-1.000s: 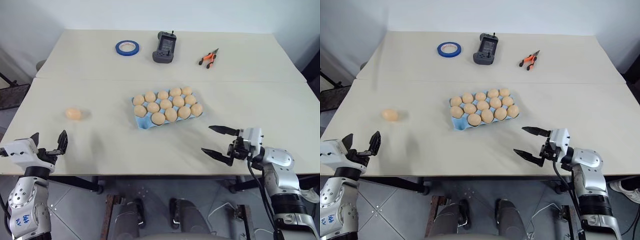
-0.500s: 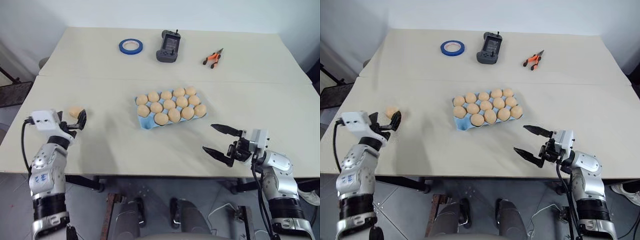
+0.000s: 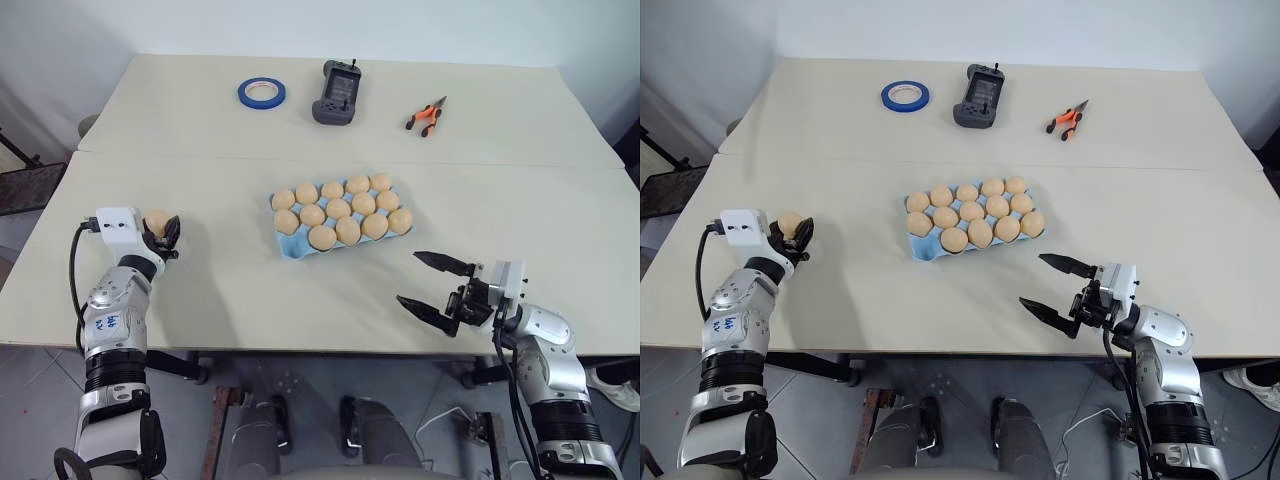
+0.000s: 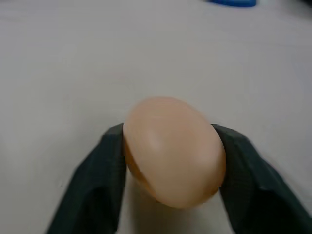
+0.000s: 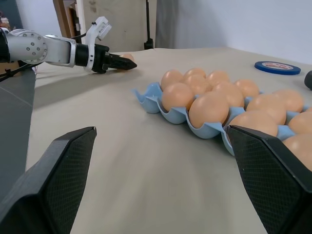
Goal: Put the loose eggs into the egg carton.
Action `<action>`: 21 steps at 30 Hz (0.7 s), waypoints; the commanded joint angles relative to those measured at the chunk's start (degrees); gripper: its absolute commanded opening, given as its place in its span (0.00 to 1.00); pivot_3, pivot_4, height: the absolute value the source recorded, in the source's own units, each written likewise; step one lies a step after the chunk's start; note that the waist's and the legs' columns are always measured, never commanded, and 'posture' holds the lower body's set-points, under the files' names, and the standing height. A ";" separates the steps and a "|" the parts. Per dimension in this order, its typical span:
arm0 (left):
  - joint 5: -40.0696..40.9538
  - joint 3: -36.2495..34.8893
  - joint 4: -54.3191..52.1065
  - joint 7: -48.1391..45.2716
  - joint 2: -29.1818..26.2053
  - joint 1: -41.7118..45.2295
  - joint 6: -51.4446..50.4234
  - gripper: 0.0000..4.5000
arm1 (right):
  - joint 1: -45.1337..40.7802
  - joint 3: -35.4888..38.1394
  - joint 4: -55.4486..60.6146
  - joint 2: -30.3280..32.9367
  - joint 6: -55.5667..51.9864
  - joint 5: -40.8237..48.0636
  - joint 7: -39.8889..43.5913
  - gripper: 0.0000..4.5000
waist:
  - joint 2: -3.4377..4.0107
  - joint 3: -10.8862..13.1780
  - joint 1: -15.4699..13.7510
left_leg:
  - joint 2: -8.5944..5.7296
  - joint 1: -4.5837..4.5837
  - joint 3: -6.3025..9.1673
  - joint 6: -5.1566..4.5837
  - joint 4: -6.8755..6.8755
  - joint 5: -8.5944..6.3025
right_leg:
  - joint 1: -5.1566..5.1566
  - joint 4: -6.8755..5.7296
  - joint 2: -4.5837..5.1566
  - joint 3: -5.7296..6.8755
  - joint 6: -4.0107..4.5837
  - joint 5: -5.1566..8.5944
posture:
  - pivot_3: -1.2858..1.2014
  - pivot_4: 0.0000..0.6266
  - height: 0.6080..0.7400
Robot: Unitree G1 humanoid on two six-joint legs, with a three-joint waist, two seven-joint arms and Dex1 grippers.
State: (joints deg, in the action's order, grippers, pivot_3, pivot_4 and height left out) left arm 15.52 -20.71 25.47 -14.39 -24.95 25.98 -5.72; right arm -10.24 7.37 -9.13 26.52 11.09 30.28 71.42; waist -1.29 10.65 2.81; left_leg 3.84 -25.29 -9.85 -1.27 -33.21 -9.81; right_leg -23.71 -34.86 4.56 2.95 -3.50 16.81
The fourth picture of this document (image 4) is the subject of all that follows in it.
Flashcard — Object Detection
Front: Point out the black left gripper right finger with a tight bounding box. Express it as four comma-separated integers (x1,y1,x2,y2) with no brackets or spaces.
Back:
211,123,312,234

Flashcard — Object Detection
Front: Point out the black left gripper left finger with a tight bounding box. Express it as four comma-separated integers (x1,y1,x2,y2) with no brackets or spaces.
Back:
46,123,127,234

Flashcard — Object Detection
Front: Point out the blue object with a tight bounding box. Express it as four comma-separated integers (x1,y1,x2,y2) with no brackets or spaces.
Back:
207,0,258,8

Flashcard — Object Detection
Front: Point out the beige egg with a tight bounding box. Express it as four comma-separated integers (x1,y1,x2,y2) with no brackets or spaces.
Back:
122,96,227,210

